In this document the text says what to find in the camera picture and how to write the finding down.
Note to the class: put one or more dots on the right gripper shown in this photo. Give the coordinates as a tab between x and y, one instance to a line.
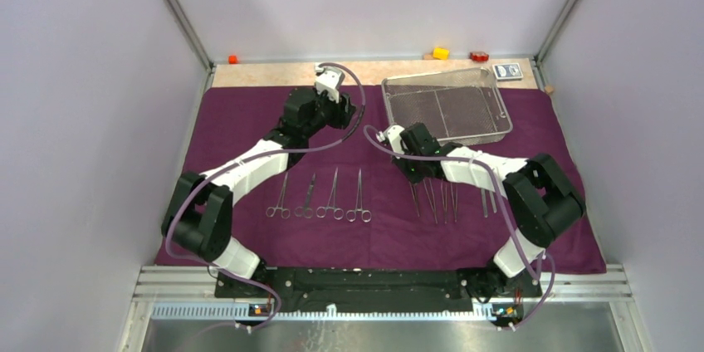
413	178

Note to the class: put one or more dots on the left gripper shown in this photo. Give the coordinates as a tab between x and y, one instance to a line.
342	111

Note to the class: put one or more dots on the steel angled tweezers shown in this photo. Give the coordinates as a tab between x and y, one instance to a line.
415	198

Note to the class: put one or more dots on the purple cloth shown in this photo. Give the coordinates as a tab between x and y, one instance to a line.
231	120

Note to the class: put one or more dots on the metal mesh instrument tray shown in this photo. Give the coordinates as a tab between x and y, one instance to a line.
463	106

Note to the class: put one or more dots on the steel forceps clamp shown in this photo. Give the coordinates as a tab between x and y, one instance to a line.
331	206

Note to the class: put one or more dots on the small steel hemostat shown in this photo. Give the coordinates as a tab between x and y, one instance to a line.
279	208

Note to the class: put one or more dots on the blue playing card deck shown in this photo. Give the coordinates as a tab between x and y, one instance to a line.
508	71

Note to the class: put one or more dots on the steel curved tweezers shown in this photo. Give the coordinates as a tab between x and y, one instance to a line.
444	202

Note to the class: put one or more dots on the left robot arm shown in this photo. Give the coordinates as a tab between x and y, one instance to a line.
199	217

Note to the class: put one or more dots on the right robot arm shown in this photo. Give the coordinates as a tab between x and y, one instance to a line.
539	202

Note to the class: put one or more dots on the yellow small block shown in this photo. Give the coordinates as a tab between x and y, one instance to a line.
440	53

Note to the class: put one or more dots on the red small block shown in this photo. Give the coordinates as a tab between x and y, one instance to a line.
479	56

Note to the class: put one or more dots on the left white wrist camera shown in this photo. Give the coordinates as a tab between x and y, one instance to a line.
328	79

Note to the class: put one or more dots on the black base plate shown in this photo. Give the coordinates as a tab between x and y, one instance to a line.
304	289

